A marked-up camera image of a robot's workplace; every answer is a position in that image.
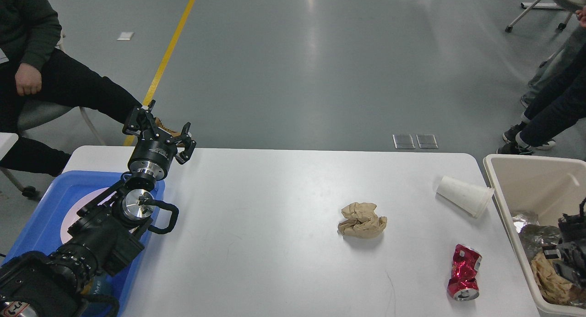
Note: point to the brown paper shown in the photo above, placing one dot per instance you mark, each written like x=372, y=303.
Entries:
x=361, y=221

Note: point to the red foil wrapper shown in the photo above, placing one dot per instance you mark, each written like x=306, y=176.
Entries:
x=462, y=285

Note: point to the white side table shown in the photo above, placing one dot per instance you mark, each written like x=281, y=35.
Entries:
x=7, y=141

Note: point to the white cup sideways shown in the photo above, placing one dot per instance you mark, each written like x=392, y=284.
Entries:
x=471, y=198

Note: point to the blue plastic tray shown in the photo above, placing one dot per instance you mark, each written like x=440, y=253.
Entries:
x=42, y=232

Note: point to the brown shoe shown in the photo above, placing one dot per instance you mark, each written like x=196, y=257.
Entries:
x=159, y=124

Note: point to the pink plate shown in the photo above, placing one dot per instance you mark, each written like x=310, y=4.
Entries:
x=71, y=216

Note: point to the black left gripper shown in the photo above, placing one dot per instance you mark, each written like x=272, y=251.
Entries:
x=151, y=154

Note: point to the floor outlet plate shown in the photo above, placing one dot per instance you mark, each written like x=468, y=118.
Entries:
x=427, y=141
x=403, y=142

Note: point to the dark seated person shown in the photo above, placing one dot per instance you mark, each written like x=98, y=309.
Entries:
x=34, y=68

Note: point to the beige waste bin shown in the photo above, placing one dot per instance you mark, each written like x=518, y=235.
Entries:
x=550, y=187

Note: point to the person in blue jeans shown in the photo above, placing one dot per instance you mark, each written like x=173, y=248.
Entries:
x=560, y=61

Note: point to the foil with paper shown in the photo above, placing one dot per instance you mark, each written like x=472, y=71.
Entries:
x=553, y=288

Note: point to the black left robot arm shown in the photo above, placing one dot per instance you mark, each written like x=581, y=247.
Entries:
x=106, y=237

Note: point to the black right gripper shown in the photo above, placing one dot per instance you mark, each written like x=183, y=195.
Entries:
x=572, y=265

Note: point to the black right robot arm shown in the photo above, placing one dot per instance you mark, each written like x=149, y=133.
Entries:
x=573, y=227

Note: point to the person in black clothes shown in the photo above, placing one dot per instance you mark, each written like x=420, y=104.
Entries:
x=559, y=105

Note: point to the foil scrap in bin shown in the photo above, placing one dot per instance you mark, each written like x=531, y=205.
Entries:
x=522, y=218

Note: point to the grey-blue mug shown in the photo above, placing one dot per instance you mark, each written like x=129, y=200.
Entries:
x=100, y=284

